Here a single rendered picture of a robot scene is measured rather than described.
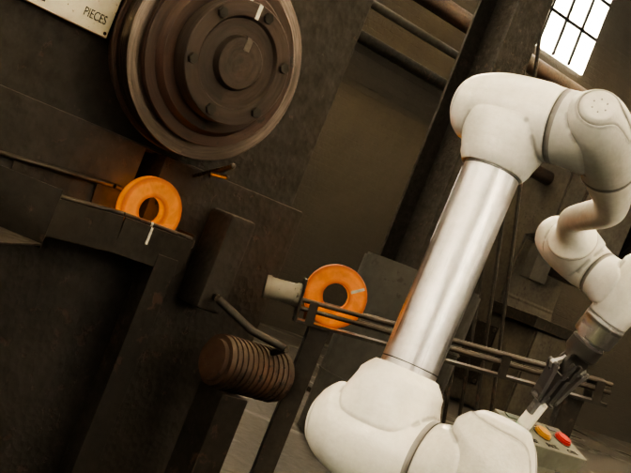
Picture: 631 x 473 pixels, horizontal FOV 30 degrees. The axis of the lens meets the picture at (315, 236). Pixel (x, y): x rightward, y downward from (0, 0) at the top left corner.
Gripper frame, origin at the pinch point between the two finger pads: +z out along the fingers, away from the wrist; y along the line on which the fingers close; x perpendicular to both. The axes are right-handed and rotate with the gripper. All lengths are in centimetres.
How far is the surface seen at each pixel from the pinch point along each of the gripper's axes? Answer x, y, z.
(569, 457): 5.5, -13.0, 4.5
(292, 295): -60, 22, 18
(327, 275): -60, 16, 10
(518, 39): -365, -288, -52
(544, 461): 5.5, -6.2, 7.2
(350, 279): -57, 11, 8
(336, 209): -660, -510, 177
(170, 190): -74, 58, 10
